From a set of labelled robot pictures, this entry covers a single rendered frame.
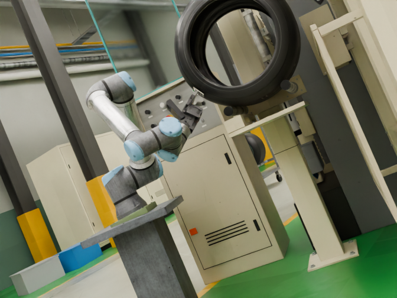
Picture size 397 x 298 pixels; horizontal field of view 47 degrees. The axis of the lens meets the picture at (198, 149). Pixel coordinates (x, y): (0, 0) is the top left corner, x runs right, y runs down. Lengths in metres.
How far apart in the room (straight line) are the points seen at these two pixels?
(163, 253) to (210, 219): 0.50
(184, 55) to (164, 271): 1.16
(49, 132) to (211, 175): 8.68
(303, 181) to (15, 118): 9.14
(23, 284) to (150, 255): 4.70
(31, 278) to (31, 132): 4.71
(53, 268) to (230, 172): 4.83
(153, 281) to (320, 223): 0.95
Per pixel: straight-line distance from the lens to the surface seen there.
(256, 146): 6.74
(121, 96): 2.30
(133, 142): 1.78
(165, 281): 2.59
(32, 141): 10.98
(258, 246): 2.90
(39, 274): 7.19
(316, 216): 2.48
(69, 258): 7.40
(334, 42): 2.36
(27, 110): 11.24
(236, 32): 2.49
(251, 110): 2.42
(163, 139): 1.80
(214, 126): 2.88
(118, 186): 2.61
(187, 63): 2.14
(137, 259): 2.60
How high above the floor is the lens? 0.73
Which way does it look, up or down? 2 degrees up
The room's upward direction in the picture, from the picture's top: 23 degrees counter-clockwise
